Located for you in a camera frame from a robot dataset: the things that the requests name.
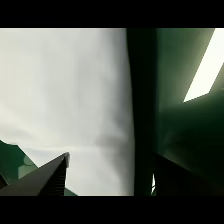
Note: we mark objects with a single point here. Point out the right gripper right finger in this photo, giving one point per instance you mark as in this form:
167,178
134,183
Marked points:
180,180

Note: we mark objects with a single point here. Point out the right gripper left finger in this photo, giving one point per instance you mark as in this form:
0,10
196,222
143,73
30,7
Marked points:
46,180

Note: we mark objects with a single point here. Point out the white garment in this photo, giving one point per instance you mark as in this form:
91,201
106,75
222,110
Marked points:
66,86

